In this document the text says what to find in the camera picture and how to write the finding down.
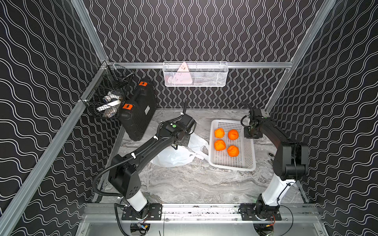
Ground orange fruit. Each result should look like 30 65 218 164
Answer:
227 145 240 157
227 129 239 140
214 139 226 151
214 128 225 139

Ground white printed plastic bag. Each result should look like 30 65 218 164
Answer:
150 133 209 168

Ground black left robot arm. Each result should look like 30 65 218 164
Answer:
108 114 196 212

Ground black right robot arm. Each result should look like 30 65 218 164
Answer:
241 108 309 218

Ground white perforated plastic basket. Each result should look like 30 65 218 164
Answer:
208 120 256 171

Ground pink triangular card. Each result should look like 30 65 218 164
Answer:
172 62 193 85

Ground black hard tool case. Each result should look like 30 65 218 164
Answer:
118 80 157 141

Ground clear wall-mounted tray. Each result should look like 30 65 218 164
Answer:
162 61 229 87

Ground white items in wire basket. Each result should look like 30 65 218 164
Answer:
96 91 123 118

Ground black wire mesh basket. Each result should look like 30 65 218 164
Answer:
82 64 135 120

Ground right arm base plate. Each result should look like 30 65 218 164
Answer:
238 203 282 221

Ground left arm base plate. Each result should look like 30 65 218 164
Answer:
121 203 163 221

